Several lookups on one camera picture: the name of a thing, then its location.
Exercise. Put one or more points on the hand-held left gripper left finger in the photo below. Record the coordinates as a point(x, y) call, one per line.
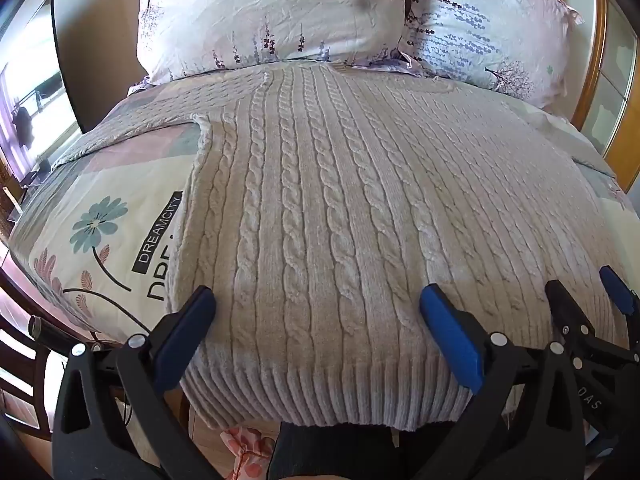
point(184, 336)

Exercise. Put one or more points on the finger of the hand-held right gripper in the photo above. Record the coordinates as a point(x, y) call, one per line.
point(619, 291)
point(575, 315)

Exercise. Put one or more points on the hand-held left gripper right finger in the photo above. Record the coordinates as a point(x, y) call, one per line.
point(450, 336)

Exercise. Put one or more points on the black cylinder with metal tip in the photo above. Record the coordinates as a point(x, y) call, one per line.
point(55, 336)

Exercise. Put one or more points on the pink floral slipper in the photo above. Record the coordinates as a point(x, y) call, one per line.
point(247, 452)

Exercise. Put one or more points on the floral printed bed sheet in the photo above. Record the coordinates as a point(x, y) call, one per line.
point(100, 230)

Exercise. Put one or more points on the dark wooden chair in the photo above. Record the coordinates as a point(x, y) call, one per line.
point(22, 360)

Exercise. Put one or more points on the person's dark trouser leg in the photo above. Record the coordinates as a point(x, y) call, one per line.
point(325, 452)

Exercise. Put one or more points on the wooden headboard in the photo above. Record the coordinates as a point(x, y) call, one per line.
point(607, 55)

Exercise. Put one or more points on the floral pillow with blue print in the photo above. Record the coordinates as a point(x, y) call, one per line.
point(490, 25)

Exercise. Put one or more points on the pink floral pillow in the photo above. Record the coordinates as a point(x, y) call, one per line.
point(260, 10)

